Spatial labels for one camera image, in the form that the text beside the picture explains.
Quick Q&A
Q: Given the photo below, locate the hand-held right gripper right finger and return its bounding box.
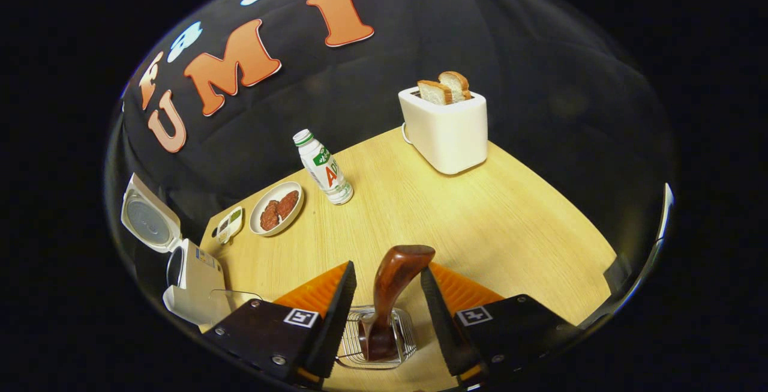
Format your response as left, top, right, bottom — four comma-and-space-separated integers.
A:
420, 262, 583, 388

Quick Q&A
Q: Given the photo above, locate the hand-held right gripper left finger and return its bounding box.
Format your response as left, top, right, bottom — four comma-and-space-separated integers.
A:
201, 261, 358, 388

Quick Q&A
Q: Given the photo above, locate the wire chopstick holder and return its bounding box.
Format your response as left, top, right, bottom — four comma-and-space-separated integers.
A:
336, 306, 418, 370

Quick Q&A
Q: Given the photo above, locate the clear rice container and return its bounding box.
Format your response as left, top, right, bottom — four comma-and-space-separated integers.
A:
207, 289, 263, 328

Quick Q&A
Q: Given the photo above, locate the white rice cooker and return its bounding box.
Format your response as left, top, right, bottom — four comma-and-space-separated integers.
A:
120, 173, 227, 327

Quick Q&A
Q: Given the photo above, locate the white round plate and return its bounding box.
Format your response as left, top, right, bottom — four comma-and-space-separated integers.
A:
249, 181, 305, 237

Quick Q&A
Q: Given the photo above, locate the brown meat piece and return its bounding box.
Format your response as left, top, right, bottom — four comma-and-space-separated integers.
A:
277, 190, 299, 219
260, 200, 281, 231

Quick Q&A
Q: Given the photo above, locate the white divided sauce dish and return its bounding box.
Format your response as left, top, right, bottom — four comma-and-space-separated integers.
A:
215, 206, 244, 245

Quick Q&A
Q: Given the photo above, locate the white drink bottle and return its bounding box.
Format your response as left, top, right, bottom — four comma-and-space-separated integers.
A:
293, 129, 355, 205

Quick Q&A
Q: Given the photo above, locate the white toaster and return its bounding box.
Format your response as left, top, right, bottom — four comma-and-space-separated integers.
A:
398, 83, 488, 175

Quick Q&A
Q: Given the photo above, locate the black backdrop cloth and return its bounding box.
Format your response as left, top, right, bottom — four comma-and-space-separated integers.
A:
105, 0, 676, 297

